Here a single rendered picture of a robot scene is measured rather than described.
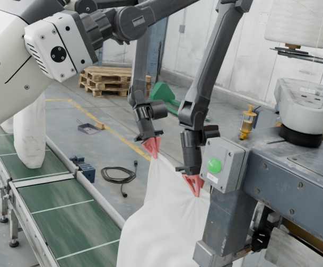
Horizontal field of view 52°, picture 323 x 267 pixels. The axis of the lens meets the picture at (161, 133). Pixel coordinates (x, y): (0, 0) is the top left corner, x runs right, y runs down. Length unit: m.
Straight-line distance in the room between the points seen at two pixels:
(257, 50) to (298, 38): 6.25
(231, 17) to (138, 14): 0.32
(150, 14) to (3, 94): 0.42
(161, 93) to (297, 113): 5.68
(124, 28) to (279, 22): 0.40
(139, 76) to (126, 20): 0.50
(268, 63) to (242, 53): 0.71
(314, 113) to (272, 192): 0.19
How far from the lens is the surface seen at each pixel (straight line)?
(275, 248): 0.89
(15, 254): 2.42
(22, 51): 0.91
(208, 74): 0.99
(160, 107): 1.27
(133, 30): 0.83
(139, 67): 1.31
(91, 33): 0.79
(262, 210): 0.90
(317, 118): 0.74
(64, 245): 1.85
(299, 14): 0.94
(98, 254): 1.80
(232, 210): 0.72
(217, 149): 0.66
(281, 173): 0.64
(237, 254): 0.86
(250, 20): 7.40
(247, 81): 7.28
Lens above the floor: 1.54
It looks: 19 degrees down
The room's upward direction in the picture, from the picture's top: 9 degrees clockwise
